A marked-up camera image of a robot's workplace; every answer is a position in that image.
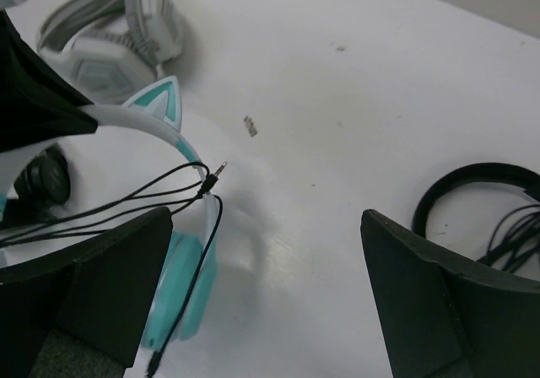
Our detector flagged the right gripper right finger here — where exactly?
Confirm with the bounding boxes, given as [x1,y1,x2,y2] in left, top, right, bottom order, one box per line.
[360,209,539,377]

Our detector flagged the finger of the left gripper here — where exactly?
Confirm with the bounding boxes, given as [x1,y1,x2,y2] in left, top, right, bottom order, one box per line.
[1,11,98,152]

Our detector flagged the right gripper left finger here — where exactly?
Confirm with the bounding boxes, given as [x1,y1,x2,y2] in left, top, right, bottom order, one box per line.
[1,208,172,377]

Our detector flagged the teal cat-ear headphones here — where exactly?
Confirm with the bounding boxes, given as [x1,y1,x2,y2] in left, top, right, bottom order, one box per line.
[1,76,223,355]

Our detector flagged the small black grey headphones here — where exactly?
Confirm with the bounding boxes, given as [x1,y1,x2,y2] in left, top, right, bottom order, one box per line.
[13,145,71,208]

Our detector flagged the black over-ear headphones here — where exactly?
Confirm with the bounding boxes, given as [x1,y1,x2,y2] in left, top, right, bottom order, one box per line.
[411,161,540,274]

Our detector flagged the white grey gaming headset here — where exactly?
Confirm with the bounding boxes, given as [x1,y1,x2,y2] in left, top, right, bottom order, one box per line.
[36,0,184,103]

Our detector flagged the small grey label scrap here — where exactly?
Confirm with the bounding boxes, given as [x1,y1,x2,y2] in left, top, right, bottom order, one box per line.
[243,116,258,138]

